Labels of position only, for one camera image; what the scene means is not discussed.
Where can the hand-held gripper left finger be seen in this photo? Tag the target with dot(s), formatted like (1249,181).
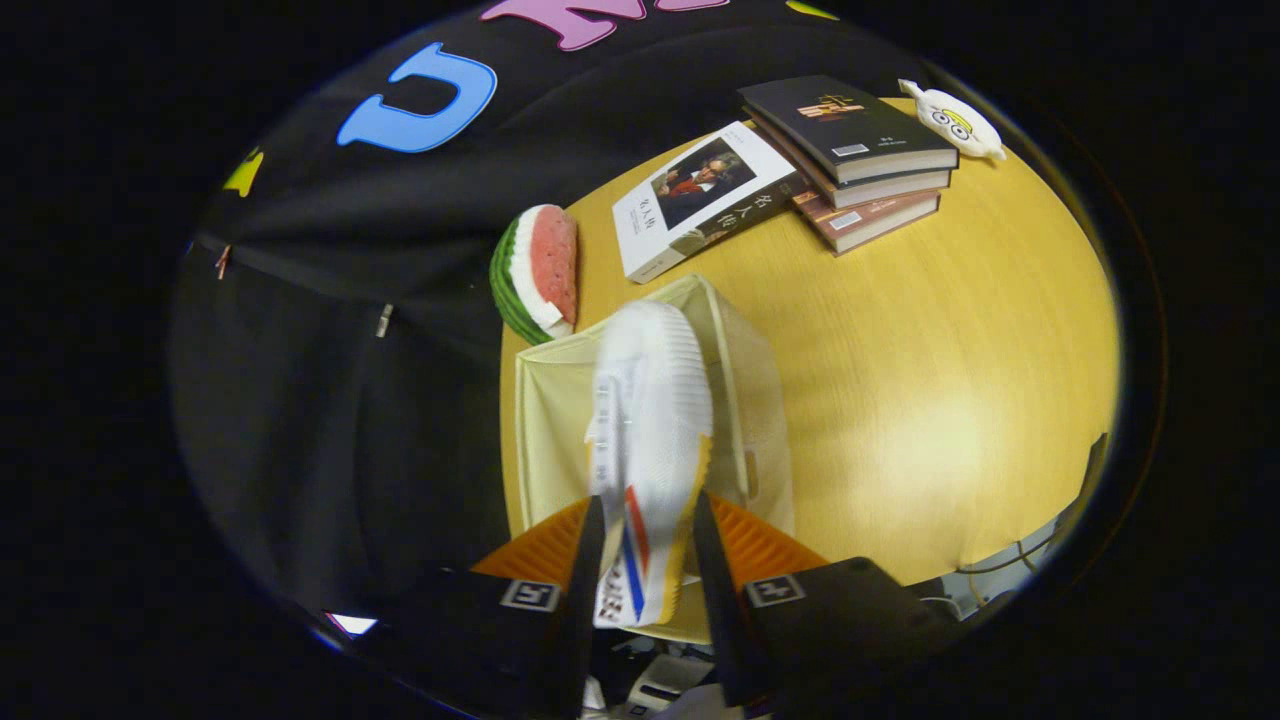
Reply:
(470,640)

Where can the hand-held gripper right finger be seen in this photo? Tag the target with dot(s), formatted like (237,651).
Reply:
(850,620)

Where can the cream fabric storage box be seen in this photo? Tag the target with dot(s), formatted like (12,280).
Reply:
(550,430)

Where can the white canvas shoe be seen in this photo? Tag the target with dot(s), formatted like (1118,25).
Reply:
(655,420)

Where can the lit computer screen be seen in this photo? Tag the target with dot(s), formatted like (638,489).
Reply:
(350,624)

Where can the small black block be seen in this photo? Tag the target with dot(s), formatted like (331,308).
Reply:
(1097,465)

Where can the silver clip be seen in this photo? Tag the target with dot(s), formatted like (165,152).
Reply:
(384,320)

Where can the watermelon slice toy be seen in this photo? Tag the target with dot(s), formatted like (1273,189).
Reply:
(545,265)

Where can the brown cover book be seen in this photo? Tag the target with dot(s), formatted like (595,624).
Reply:
(880,213)
(880,235)

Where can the dark maroon book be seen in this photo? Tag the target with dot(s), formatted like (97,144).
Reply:
(890,190)

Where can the white portrait cover book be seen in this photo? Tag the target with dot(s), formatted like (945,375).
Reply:
(700,195)

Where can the copper clip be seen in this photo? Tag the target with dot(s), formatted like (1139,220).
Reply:
(222,262)

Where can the black hardcover book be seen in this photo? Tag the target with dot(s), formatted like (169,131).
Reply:
(840,120)

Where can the white plush toy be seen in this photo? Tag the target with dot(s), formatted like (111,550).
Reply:
(955,122)

